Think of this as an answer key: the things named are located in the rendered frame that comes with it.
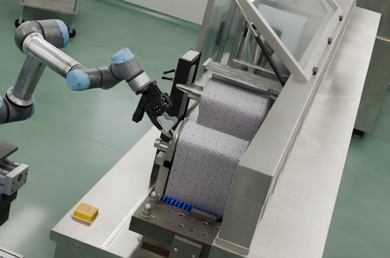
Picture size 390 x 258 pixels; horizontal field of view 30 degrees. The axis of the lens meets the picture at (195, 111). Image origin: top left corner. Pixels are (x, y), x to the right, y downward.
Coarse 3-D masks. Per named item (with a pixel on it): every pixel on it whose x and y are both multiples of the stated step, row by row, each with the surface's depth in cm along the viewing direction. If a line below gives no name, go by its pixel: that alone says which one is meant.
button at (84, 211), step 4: (80, 204) 268; (84, 204) 268; (76, 208) 264; (80, 208) 265; (84, 208) 266; (88, 208) 266; (92, 208) 267; (96, 208) 268; (76, 212) 263; (80, 212) 263; (84, 212) 263; (88, 212) 264; (92, 212) 264; (96, 212) 266; (80, 216) 263; (84, 216) 263; (88, 216) 262; (92, 216) 263; (88, 220) 263
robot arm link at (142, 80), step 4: (144, 72) 261; (140, 76) 259; (144, 76) 260; (132, 80) 259; (136, 80) 258; (140, 80) 259; (144, 80) 259; (148, 80) 260; (128, 84) 261; (132, 84) 259; (136, 84) 259; (140, 84) 259; (144, 84) 259; (132, 88) 260; (136, 88) 259; (140, 88) 260
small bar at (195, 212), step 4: (192, 212) 258; (196, 212) 257; (200, 212) 258; (204, 212) 259; (196, 216) 258; (200, 216) 257; (204, 216) 257; (208, 216) 257; (212, 216) 257; (208, 220) 257; (212, 220) 256; (216, 220) 258
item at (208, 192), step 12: (180, 168) 260; (168, 180) 263; (180, 180) 262; (192, 180) 260; (204, 180) 259; (216, 180) 258; (168, 192) 265; (180, 192) 263; (192, 192) 262; (204, 192) 261; (216, 192) 259; (228, 192) 258; (192, 204) 264; (204, 204) 262; (216, 204) 261; (216, 216) 262
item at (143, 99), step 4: (140, 100) 262; (144, 100) 262; (140, 104) 263; (144, 104) 262; (136, 108) 264; (140, 108) 263; (144, 108) 265; (136, 112) 264; (140, 112) 264; (144, 112) 268; (136, 116) 265; (140, 116) 265; (132, 120) 266; (136, 120) 266; (140, 120) 268
